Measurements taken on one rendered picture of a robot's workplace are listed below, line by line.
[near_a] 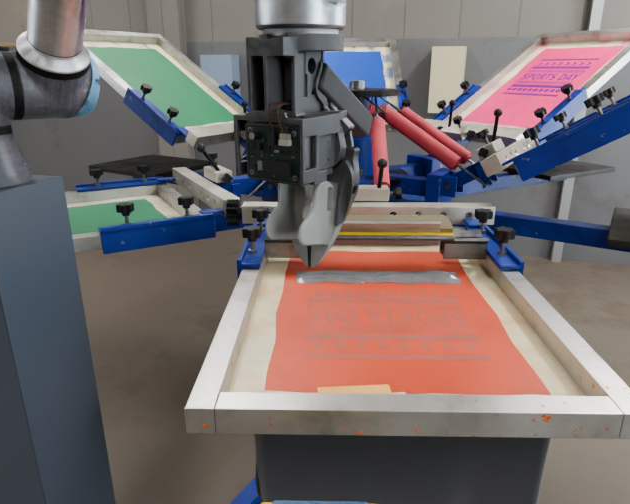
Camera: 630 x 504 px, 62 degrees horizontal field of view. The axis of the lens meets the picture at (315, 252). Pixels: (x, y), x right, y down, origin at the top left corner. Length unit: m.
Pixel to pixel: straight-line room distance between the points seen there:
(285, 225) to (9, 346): 0.68
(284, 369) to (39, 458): 0.56
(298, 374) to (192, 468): 1.36
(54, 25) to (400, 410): 0.78
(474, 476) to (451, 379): 0.16
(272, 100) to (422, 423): 0.44
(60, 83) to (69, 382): 0.58
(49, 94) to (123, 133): 4.31
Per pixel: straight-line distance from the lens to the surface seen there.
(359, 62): 3.14
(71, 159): 5.82
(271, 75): 0.43
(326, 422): 0.69
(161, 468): 2.15
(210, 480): 2.07
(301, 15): 0.43
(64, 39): 1.01
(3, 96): 1.04
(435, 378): 0.82
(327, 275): 1.15
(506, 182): 2.56
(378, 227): 1.19
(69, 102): 1.07
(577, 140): 1.50
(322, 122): 0.44
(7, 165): 1.04
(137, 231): 1.44
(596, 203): 4.37
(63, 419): 1.21
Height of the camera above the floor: 1.39
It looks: 19 degrees down
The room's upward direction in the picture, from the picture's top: straight up
